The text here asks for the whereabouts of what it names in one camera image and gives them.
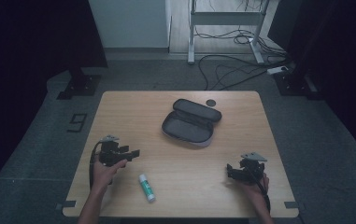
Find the grey tape strip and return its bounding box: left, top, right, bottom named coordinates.
left=55, top=200, right=78, bottom=212
left=283, top=201, right=306, bottom=210

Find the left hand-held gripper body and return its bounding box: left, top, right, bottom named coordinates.
left=98, top=134, right=131, bottom=168

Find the hand-held gripper black cable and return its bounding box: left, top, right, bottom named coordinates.
left=88, top=141, right=105, bottom=190
left=249, top=169, right=272, bottom=215

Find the black stand base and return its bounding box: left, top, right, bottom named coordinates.
left=273, top=69, right=323, bottom=101
left=56, top=66, right=102, bottom=101

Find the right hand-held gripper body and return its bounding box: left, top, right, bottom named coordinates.
left=234, top=151, right=268, bottom=185

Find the tangle of floor cables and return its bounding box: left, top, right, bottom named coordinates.
left=193, top=26, right=288, bottom=58

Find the long black floor cable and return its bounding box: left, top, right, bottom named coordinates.
left=197, top=54, right=290, bottom=91

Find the dark grey pencil case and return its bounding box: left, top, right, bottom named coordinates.
left=161, top=98, right=223, bottom=148

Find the left hand-held gripper black cable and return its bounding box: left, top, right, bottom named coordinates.
left=88, top=141, right=105, bottom=190

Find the white metal desk frame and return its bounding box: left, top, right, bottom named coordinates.
left=187, top=0, right=272, bottom=65

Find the dark curtain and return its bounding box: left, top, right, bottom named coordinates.
left=266, top=0, right=356, bottom=167
left=0, top=0, right=109, bottom=207

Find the person's right hand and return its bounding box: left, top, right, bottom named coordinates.
left=242, top=173, right=270, bottom=202

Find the person's left hand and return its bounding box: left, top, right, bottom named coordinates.
left=92, top=158, right=129, bottom=194

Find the white green glue stick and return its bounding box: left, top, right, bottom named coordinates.
left=138, top=173, right=157, bottom=203

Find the right hand-held gripper black cable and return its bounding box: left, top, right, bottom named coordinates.
left=249, top=169, right=272, bottom=215

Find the white power strip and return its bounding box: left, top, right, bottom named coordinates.
left=265, top=64, right=290, bottom=77

